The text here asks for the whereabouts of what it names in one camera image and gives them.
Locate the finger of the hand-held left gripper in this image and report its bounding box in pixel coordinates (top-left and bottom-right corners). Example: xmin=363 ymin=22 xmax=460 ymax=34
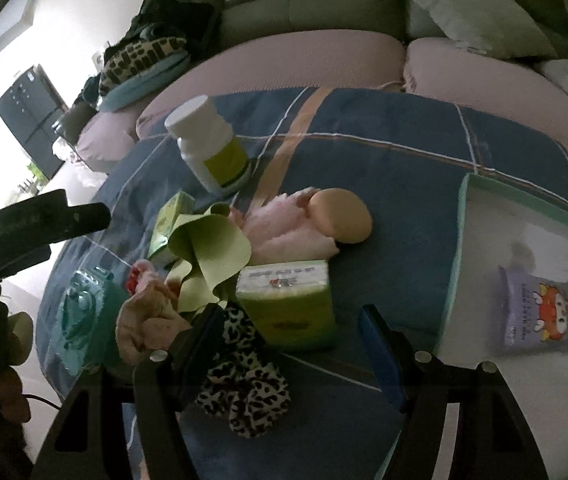
xmin=68 ymin=202 xmax=112 ymax=239

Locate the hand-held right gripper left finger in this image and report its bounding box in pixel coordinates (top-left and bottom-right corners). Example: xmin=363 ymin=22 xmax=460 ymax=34
xmin=28 ymin=304 xmax=225 ymax=480

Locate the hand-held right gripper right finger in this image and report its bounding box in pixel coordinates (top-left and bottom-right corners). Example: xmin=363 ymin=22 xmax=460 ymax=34
xmin=358 ymin=304 xmax=550 ymax=480

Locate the pale pink cloth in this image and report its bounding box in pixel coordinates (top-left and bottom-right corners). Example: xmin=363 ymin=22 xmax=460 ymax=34
xmin=115 ymin=260 xmax=192 ymax=366

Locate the leopard print scrunchie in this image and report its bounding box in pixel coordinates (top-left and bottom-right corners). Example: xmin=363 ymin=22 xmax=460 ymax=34
xmin=195 ymin=305 xmax=292 ymax=438

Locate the small green carton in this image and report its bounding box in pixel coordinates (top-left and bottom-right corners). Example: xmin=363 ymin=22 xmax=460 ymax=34
xmin=150 ymin=191 xmax=197 ymax=261

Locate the green tissue pack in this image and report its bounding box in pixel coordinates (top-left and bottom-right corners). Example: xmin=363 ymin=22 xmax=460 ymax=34
xmin=235 ymin=259 xmax=339 ymax=352

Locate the light green cloth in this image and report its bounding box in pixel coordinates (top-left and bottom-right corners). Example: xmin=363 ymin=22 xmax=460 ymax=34
xmin=164 ymin=202 xmax=252 ymax=313

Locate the white box with teal rim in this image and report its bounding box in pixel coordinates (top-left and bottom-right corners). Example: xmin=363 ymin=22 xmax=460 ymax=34
xmin=374 ymin=172 xmax=568 ymax=480

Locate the pink fluffy cloth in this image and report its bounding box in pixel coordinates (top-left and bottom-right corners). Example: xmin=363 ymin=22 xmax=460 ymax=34
xmin=229 ymin=186 xmax=342 ymax=266

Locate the beige round sponge puff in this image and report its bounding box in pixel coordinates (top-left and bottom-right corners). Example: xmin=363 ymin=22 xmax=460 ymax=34
xmin=309 ymin=188 xmax=373 ymax=245

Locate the person's left hand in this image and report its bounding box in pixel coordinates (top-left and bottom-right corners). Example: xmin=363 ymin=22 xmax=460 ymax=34
xmin=0 ymin=364 xmax=32 ymax=424

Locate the green potted plant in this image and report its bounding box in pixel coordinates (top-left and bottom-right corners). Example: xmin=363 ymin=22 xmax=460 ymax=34
xmin=14 ymin=162 xmax=47 ymax=196

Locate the small red trinket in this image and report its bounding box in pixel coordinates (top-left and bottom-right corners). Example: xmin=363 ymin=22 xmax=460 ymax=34
xmin=124 ymin=265 xmax=145 ymax=293

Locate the small pink cushion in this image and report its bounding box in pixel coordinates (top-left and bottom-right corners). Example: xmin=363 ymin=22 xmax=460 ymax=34
xmin=76 ymin=110 xmax=139 ymax=173

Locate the grey rounded object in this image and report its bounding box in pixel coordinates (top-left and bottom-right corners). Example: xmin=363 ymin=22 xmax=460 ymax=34
xmin=52 ymin=102 xmax=97 ymax=143

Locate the dark panelled cabinet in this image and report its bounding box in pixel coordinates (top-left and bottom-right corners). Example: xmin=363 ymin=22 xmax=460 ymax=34
xmin=0 ymin=64 xmax=67 ymax=181

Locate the white pill bottle green label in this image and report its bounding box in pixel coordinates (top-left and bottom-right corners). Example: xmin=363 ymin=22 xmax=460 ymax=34
xmin=164 ymin=95 xmax=255 ymax=197

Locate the purple cartoon packet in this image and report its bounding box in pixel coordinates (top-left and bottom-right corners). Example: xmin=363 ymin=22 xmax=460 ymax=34
xmin=496 ymin=265 xmax=568 ymax=357

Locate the spotted teal cushion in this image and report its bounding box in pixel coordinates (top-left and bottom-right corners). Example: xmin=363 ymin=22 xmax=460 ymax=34
xmin=98 ymin=36 xmax=192 ymax=113

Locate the blue plaid blanket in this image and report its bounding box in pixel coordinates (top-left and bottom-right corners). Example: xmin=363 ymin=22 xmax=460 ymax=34
xmin=34 ymin=87 xmax=568 ymax=480

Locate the dark clothes pile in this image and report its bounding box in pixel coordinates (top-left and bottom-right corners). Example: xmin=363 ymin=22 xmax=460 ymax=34
xmin=124 ymin=0 xmax=222 ymax=61

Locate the pink sofa seat cover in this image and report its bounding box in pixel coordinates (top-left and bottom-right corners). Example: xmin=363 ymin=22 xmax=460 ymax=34
xmin=136 ymin=32 xmax=407 ymax=141
xmin=404 ymin=37 xmax=568 ymax=141

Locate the grey sofa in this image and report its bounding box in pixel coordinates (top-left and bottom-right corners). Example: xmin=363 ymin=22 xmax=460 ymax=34
xmin=174 ymin=0 xmax=568 ymax=61

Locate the pale green pillow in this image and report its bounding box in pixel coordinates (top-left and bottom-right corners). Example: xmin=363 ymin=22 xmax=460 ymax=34
xmin=393 ymin=0 xmax=560 ymax=61

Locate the black cable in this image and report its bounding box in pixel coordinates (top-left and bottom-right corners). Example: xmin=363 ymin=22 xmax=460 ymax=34
xmin=21 ymin=392 xmax=62 ymax=411

